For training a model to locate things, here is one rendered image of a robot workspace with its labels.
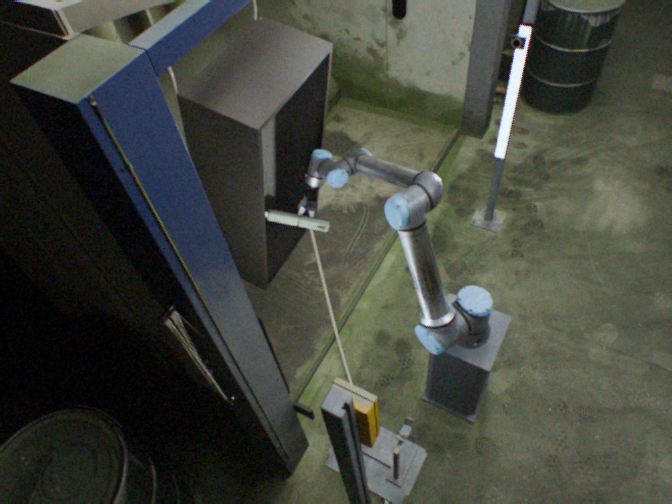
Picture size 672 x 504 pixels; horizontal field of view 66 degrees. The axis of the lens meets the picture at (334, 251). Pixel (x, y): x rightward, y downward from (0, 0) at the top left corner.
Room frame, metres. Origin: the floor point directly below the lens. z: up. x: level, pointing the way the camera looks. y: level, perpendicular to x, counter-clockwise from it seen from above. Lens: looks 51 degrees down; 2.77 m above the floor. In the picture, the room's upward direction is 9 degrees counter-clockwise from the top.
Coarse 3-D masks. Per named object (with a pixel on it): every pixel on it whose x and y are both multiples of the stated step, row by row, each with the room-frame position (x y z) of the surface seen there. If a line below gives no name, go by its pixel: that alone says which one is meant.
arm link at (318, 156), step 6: (318, 150) 1.87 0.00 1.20; (312, 156) 1.83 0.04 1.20; (318, 156) 1.82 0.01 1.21; (324, 156) 1.81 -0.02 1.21; (330, 156) 1.83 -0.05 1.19; (312, 162) 1.82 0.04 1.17; (318, 162) 1.80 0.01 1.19; (312, 168) 1.81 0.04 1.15; (312, 174) 1.79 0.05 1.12; (318, 174) 1.79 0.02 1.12
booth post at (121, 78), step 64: (64, 64) 0.92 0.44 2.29; (128, 64) 0.89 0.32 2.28; (64, 128) 0.84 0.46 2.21; (128, 128) 0.84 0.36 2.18; (128, 192) 0.79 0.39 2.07; (192, 192) 0.91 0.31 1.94; (128, 256) 0.89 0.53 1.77; (192, 256) 0.84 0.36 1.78; (192, 320) 0.82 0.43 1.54; (256, 320) 0.93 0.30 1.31; (256, 384) 0.84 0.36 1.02
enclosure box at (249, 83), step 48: (240, 48) 1.97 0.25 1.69; (288, 48) 1.97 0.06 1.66; (192, 96) 1.69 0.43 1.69; (240, 96) 1.69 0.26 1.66; (288, 96) 1.70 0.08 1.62; (192, 144) 1.71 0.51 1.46; (240, 144) 1.57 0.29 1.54; (288, 144) 2.20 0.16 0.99; (240, 192) 1.61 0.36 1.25; (288, 192) 2.24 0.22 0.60; (240, 240) 1.67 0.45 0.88; (288, 240) 1.97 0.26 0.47
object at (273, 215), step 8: (272, 216) 1.71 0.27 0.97; (280, 216) 1.71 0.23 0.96; (288, 216) 1.71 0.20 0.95; (296, 216) 1.72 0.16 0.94; (304, 216) 1.74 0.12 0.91; (288, 224) 1.69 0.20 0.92; (296, 224) 1.69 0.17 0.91; (304, 224) 1.69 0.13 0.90; (312, 224) 1.69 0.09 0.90; (320, 224) 1.69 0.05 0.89; (328, 224) 1.69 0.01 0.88
